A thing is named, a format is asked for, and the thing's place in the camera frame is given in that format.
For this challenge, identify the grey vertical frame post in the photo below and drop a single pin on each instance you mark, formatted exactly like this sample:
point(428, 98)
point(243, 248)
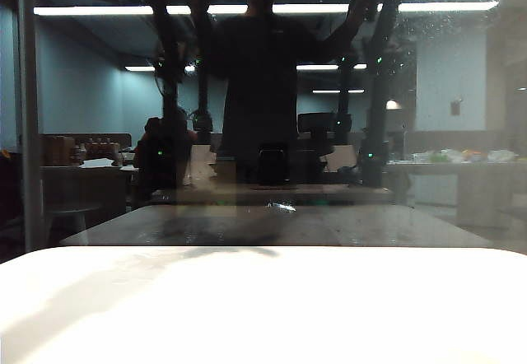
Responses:
point(29, 133)

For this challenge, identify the white round stool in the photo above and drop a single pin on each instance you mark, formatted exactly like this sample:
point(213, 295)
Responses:
point(72, 211)

